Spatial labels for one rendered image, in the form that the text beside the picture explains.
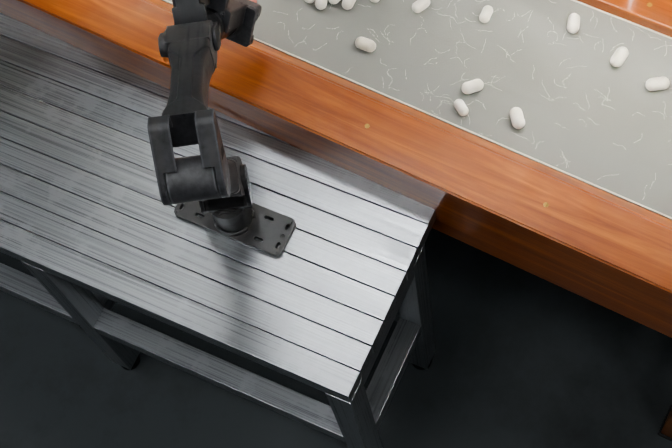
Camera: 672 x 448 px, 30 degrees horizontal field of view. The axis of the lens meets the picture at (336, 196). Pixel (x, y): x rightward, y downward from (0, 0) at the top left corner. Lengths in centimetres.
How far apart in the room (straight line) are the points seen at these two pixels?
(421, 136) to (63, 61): 69
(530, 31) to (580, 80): 12
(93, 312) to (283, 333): 54
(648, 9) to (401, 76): 42
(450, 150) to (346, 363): 37
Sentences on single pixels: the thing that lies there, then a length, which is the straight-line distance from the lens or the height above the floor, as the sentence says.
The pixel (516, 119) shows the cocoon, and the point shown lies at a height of 76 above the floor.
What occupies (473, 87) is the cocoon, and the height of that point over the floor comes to 76.
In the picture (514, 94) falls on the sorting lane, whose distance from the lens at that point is 208.
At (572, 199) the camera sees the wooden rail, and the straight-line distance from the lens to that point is 197.
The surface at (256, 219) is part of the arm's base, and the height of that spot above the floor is 68.
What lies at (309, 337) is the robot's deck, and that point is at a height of 67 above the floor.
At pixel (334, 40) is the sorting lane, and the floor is 74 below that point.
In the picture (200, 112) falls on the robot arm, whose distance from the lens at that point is 169.
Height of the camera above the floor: 256
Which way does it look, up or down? 65 degrees down
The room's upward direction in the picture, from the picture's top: 14 degrees counter-clockwise
